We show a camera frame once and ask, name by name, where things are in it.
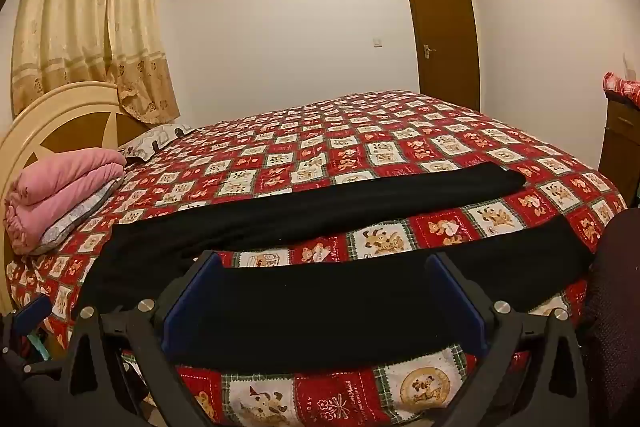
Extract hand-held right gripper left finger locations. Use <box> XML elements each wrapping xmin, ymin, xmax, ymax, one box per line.
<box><xmin>55</xmin><ymin>250</ymin><xmax>225</xmax><ymax>427</ymax></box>

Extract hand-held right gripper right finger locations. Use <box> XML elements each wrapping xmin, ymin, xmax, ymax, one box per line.
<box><xmin>425</xmin><ymin>252</ymin><xmax>593</xmax><ymax>427</ymax></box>

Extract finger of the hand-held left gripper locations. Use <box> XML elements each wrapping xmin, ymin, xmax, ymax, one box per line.
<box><xmin>11</xmin><ymin>293</ymin><xmax>55</xmax><ymax>339</ymax></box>

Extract black pants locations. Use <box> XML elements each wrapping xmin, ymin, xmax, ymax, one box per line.
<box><xmin>75</xmin><ymin>162</ymin><xmax>596</xmax><ymax>370</ymax></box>

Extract pink folded quilt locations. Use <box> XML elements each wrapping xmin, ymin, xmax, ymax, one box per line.
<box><xmin>4</xmin><ymin>148</ymin><xmax>127</xmax><ymax>255</ymax></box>

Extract dark maroon cloth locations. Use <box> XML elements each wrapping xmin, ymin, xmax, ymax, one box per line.
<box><xmin>580</xmin><ymin>207</ymin><xmax>640</xmax><ymax>427</ymax></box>

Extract patterned white pillow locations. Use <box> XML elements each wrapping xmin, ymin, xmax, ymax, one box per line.
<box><xmin>117</xmin><ymin>123</ymin><xmax>201</xmax><ymax>164</ymax></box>

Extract red printed bedspread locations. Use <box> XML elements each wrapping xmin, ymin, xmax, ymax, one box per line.
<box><xmin>7</xmin><ymin>89</ymin><xmax>628</xmax><ymax>427</ymax></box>

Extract cream wooden headboard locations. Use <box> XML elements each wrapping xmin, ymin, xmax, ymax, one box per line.
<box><xmin>0</xmin><ymin>82</ymin><xmax>151</xmax><ymax>313</ymax></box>

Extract wooden dresser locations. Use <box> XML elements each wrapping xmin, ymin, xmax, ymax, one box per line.
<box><xmin>597</xmin><ymin>94</ymin><xmax>640</xmax><ymax>208</ymax></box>

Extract red plaid cloth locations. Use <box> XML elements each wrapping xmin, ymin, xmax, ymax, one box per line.
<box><xmin>602</xmin><ymin>71</ymin><xmax>640</xmax><ymax>104</ymax></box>

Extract brown wooden door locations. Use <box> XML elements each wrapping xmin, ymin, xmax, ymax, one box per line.
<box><xmin>401</xmin><ymin>0</ymin><xmax>482</xmax><ymax>112</ymax></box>

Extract beige patterned curtain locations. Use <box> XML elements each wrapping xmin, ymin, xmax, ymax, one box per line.
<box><xmin>11</xmin><ymin>0</ymin><xmax>181</xmax><ymax>125</ymax></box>

